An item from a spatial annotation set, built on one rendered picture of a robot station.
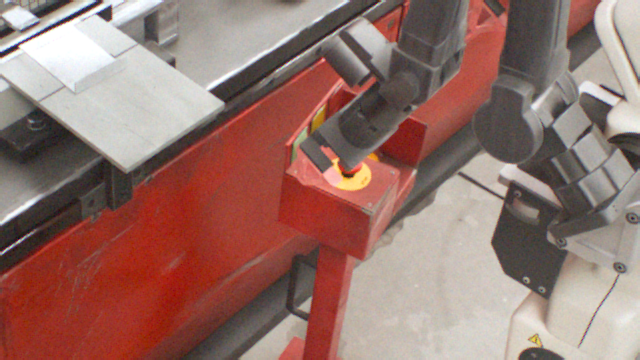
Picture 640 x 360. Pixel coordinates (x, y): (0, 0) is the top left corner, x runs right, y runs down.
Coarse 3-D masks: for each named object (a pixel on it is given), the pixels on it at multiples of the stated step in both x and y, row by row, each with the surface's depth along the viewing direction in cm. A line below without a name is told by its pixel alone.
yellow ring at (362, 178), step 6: (336, 162) 175; (336, 168) 174; (366, 168) 175; (360, 174) 174; (366, 174) 174; (342, 180) 172; (348, 180) 173; (354, 180) 173; (360, 180) 173; (366, 180) 173; (336, 186) 171; (342, 186) 172; (348, 186) 172; (354, 186) 172; (360, 186) 172
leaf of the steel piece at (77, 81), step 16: (80, 32) 157; (48, 48) 153; (64, 48) 154; (80, 48) 154; (96, 48) 154; (48, 64) 151; (64, 64) 151; (80, 64) 152; (96, 64) 152; (112, 64) 150; (64, 80) 149; (80, 80) 147; (96, 80) 149
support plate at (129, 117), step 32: (96, 32) 157; (32, 64) 151; (128, 64) 153; (160, 64) 154; (32, 96) 147; (64, 96) 147; (96, 96) 148; (128, 96) 149; (160, 96) 149; (192, 96) 150; (96, 128) 144; (128, 128) 144; (160, 128) 145; (192, 128) 147; (128, 160) 140
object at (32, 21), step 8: (0, 0) 159; (0, 8) 158; (8, 8) 158; (16, 8) 158; (0, 16) 157; (8, 16) 157; (16, 16) 157; (24, 16) 157; (32, 16) 157; (8, 24) 157; (16, 24) 156; (24, 24) 156; (32, 24) 157
